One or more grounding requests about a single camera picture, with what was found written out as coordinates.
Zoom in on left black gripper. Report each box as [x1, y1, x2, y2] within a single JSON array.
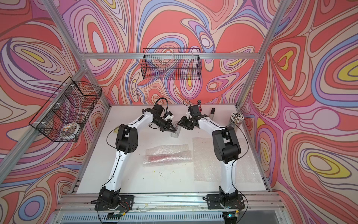
[[153, 118, 177, 132]]

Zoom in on left black wire basket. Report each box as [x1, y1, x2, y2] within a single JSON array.
[[29, 77, 102, 142]]

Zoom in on back black wire basket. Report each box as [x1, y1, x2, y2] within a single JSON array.
[[140, 47, 202, 80]]

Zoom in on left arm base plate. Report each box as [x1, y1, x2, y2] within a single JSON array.
[[95, 195, 135, 211]]

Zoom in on black wire basket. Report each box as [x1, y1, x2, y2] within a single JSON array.
[[140, 47, 202, 80], [29, 77, 102, 142]]

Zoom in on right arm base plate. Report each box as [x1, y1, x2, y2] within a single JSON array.
[[202, 194, 246, 211]]

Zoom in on silver black marker tube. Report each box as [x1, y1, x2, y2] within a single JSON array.
[[209, 108, 215, 119]]

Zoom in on aluminium front rail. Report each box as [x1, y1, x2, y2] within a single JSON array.
[[49, 191, 292, 224]]

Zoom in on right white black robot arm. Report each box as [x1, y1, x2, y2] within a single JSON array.
[[179, 105, 245, 212]]

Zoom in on grey tape dispenser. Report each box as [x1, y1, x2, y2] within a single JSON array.
[[171, 122, 182, 138]]

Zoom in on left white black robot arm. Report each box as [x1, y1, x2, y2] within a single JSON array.
[[95, 104, 175, 212]]

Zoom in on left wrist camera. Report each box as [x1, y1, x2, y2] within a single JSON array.
[[164, 111, 174, 119]]

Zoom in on bubble wrap sheet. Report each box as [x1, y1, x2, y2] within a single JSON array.
[[192, 137, 262, 183], [143, 144, 193, 167]]

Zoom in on metal cup of pencils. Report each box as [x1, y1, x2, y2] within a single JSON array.
[[229, 112, 245, 128]]

